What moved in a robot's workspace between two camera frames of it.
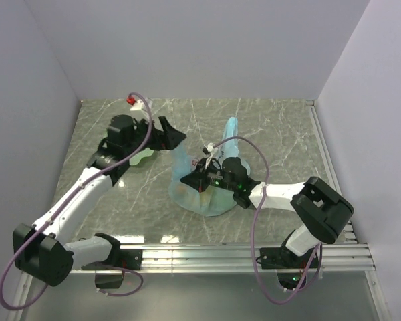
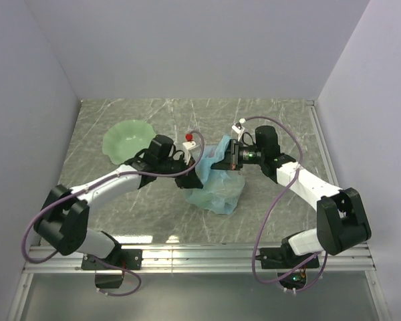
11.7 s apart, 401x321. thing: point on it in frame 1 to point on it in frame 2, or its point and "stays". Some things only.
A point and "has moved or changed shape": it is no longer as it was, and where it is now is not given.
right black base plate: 282,257 stays
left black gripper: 172,136 to 188,180
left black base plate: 130,259 stays
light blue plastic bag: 212,200 has moved or changed shape
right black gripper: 196,180 to 232,158
